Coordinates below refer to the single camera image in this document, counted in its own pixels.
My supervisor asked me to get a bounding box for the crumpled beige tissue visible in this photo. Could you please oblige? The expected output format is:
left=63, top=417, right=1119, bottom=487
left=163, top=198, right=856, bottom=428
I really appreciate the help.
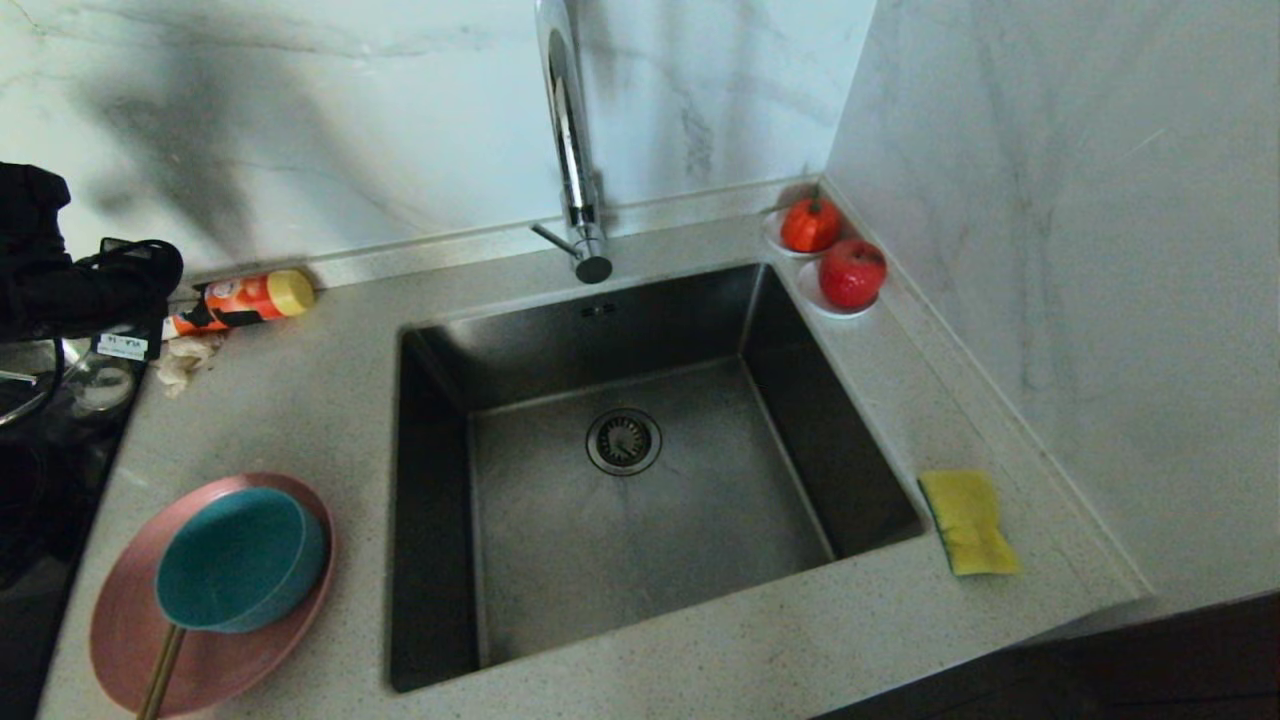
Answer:
left=155, top=335, right=229, bottom=399

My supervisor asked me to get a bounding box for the pink round plate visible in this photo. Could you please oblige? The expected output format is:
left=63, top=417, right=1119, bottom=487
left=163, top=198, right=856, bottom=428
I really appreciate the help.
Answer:
left=90, top=473, right=338, bottom=716

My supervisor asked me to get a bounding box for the teal bowl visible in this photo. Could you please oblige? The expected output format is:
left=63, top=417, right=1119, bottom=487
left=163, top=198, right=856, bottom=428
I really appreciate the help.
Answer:
left=155, top=487, right=329, bottom=634

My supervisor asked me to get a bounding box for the round metal drain strainer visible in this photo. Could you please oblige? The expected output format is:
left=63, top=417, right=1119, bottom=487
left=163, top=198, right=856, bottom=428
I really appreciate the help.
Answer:
left=585, top=408, right=663, bottom=478

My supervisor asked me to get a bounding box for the yellow and green sponge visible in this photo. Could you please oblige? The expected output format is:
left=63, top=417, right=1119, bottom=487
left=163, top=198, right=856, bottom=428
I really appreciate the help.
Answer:
left=918, top=470, right=1023, bottom=579

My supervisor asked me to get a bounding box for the red apple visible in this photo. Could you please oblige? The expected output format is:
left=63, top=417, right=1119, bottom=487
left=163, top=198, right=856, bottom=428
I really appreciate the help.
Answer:
left=820, top=238, right=889, bottom=311

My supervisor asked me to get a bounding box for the chrome kitchen faucet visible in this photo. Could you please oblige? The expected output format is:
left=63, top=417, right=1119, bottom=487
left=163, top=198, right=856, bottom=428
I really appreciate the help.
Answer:
left=530, top=0, right=614, bottom=286

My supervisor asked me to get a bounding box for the stainless steel sink basin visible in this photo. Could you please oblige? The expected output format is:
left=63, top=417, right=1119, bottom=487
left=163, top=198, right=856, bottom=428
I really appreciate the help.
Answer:
left=385, top=262, right=926, bottom=696

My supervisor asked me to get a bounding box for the clear glass bowl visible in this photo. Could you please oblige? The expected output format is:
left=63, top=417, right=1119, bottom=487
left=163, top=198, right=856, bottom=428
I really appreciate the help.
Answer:
left=60, top=335, right=141, bottom=416

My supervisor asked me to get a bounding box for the orange detergent bottle yellow cap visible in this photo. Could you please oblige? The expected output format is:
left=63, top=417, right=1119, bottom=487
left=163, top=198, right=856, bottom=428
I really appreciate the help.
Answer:
left=163, top=268, right=317, bottom=341

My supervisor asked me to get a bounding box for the black cooktop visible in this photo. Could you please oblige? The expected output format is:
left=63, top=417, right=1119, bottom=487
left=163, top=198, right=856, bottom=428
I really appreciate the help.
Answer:
left=0, top=400, right=136, bottom=720

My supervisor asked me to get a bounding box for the small white dish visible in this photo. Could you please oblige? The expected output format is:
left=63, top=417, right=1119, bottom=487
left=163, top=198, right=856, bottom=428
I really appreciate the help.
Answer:
left=763, top=205, right=846, bottom=261
left=797, top=258, right=881, bottom=321

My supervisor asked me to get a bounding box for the gold slim utensil handle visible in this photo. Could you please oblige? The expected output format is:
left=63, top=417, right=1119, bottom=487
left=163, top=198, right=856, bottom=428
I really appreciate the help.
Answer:
left=137, top=625, right=188, bottom=720

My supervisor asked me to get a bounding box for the red tomato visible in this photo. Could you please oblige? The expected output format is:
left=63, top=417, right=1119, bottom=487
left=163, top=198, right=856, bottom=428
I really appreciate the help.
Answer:
left=780, top=190, right=843, bottom=254

